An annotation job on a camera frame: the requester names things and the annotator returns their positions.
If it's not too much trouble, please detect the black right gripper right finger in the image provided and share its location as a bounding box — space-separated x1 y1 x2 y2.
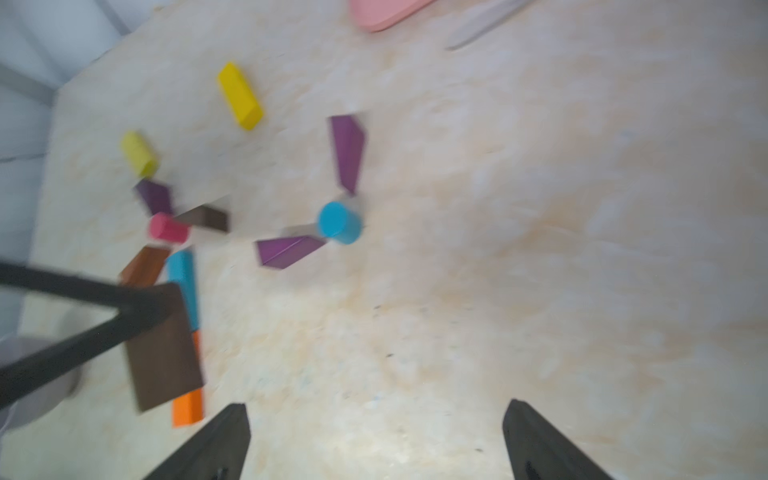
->
502 400 612 480

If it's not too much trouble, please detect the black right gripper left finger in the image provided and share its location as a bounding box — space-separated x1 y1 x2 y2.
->
145 403 251 480

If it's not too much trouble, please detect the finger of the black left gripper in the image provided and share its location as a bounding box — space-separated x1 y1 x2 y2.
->
1 308 173 403
0 259 181 313

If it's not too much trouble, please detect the orange rectangular block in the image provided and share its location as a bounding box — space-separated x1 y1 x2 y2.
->
171 329 206 429

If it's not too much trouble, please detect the dark brown triangular block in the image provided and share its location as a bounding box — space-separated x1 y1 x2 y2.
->
125 283 204 412

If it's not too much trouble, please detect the reddish brown wooden wedge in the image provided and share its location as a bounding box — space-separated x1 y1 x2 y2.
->
119 246 171 288

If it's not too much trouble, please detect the pink cylinder block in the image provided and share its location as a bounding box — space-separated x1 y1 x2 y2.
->
148 212 190 245

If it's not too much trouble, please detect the purple triangular block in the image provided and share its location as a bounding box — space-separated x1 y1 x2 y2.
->
134 179 174 216
255 235 326 270

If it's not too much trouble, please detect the teal rectangular block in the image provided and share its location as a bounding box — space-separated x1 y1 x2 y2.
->
166 250 199 332

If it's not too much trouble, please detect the long yellow block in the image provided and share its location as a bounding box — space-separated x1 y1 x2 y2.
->
120 131 159 179

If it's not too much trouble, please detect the dark brown rectangular block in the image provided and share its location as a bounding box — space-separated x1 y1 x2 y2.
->
173 204 230 234

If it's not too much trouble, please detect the teal cylinder block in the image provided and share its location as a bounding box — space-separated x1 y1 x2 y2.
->
317 201 363 245

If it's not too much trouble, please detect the yellow rectangular block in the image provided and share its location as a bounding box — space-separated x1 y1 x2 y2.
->
217 62 264 130

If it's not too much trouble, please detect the purple rectangular block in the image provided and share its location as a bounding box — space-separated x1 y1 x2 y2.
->
329 115 366 196

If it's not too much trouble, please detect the lilac ceramic bowl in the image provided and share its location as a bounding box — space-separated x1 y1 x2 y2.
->
1 334 82 435

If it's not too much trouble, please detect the pink plastic tray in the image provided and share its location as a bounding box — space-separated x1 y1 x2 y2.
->
348 0 434 32

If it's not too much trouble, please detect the silver metal fork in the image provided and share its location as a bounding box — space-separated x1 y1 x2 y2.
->
445 0 532 51

